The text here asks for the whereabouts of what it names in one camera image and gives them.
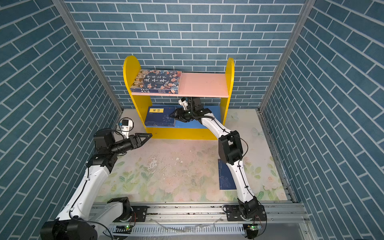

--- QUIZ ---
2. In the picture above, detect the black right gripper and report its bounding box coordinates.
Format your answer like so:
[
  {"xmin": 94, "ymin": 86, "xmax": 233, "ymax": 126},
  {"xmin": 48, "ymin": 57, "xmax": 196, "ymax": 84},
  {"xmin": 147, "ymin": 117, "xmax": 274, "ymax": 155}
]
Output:
[{"xmin": 170, "ymin": 108, "xmax": 197, "ymax": 123}]

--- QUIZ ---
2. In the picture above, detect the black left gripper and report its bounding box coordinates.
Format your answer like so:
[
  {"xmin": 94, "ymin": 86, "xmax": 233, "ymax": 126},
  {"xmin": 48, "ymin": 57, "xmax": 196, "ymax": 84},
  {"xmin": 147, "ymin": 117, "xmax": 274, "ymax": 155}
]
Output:
[{"xmin": 108, "ymin": 134, "xmax": 152, "ymax": 157}]

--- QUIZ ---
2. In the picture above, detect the blue book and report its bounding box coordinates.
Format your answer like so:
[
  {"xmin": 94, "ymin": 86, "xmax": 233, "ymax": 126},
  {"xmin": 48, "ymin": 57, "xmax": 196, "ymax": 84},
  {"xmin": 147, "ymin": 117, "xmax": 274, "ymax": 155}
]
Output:
[
  {"xmin": 218, "ymin": 159, "xmax": 237, "ymax": 191},
  {"xmin": 145, "ymin": 106, "xmax": 177, "ymax": 127}
]

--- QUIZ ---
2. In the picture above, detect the colourful cartoon cover book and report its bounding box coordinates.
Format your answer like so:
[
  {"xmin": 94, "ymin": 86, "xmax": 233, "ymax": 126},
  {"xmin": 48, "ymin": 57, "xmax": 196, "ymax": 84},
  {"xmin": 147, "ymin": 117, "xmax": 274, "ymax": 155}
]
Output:
[{"xmin": 130, "ymin": 70, "xmax": 182, "ymax": 95}]

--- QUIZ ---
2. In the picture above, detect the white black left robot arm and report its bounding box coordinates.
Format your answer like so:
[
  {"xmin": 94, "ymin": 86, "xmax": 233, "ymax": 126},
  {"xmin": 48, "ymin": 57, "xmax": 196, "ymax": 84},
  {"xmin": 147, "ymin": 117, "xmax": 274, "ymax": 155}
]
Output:
[{"xmin": 40, "ymin": 129, "xmax": 152, "ymax": 240}]

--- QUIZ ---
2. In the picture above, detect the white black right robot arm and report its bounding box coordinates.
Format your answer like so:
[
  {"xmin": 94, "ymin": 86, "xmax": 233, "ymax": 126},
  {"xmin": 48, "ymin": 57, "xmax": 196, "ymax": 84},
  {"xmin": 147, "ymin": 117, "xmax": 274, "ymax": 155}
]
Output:
[{"xmin": 170, "ymin": 97, "xmax": 267, "ymax": 222}]

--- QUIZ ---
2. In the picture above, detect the yellow pink blue bookshelf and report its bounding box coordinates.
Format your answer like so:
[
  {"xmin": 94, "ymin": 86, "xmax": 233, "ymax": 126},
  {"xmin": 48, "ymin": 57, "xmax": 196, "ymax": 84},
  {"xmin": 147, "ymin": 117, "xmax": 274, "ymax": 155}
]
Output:
[{"xmin": 123, "ymin": 56, "xmax": 235, "ymax": 140}]

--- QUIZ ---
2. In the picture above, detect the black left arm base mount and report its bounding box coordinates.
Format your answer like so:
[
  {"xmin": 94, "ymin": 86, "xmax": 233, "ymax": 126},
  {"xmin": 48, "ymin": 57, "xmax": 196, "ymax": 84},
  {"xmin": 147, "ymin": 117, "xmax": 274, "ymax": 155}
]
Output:
[{"xmin": 113, "ymin": 206, "xmax": 149, "ymax": 224}]

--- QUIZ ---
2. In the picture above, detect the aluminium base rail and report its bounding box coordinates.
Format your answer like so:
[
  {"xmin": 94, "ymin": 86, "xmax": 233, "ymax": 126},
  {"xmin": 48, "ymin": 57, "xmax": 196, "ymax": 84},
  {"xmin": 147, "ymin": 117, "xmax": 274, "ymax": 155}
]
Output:
[{"xmin": 90, "ymin": 202, "xmax": 317, "ymax": 240}]

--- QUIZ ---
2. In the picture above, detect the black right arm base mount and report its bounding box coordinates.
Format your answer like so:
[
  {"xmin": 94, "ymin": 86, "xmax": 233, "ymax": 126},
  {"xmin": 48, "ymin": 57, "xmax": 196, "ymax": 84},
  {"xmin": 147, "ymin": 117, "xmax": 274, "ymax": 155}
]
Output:
[{"xmin": 222, "ymin": 205, "xmax": 268, "ymax": 222}]

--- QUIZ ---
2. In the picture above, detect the aluminium left corner post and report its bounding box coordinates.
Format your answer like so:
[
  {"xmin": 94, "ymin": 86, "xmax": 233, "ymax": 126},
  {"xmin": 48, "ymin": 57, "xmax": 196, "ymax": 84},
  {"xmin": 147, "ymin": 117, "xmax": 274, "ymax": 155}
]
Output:
[{"xmin": 52, "ymin": 0, "xmax": 124, "ymax": 114}]

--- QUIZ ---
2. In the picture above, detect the aluminium corner post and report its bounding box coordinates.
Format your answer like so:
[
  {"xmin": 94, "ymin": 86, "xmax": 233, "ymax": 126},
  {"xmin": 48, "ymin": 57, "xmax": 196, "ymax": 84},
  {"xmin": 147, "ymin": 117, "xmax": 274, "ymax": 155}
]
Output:
[
  {"xmin": 259, "ymin": 0, "xmax": 316, "ymax": 113},
  {"xmin": 52, "ymin": 0, "xmax": 124, "ymax": 114}
]

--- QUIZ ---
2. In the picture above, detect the aluminium right corner post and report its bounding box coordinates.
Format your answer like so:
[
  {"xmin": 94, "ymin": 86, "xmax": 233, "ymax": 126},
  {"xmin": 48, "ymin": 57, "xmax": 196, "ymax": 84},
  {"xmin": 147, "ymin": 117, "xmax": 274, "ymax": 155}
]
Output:
[{"xmin": 259, "ymin": 0, "xmax": 316, "ymax": 113}]

